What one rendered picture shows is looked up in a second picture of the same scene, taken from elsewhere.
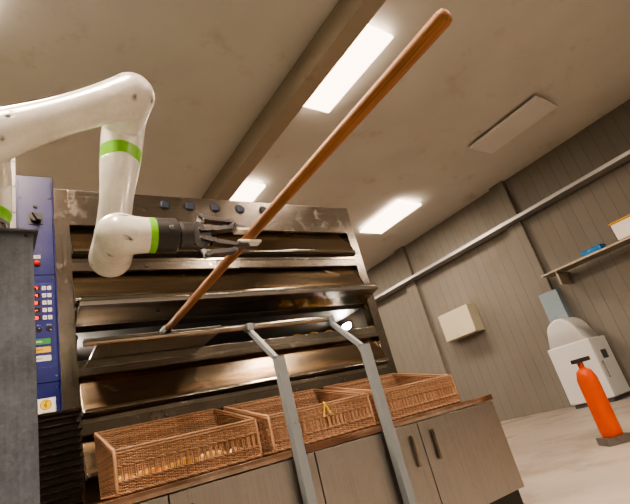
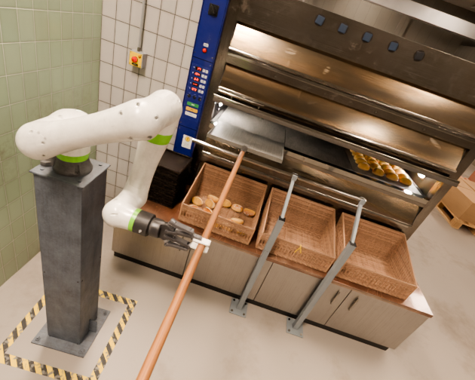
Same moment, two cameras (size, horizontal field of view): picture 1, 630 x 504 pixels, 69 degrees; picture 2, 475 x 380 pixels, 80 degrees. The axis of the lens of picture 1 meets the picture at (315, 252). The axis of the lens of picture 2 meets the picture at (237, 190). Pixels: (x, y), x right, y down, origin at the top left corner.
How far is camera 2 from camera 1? 1.51 m
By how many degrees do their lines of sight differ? 63
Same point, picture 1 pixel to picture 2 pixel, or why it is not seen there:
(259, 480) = (237, 254)
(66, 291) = (217, 76)
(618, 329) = not seen: outside the picture
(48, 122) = (69, 147)
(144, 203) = (303, 13)
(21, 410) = (75, 255)
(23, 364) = (76, 240)
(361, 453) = (300, 278)
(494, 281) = not seen: outside the picture
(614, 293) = not seen: outside the picture
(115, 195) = (137, 170)
